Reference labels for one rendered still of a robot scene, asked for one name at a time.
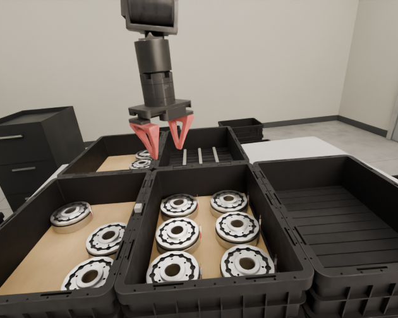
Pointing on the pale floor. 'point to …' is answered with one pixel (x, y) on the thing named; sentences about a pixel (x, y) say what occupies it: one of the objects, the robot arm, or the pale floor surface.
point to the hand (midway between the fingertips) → (167, 149)
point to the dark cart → (31, 149)
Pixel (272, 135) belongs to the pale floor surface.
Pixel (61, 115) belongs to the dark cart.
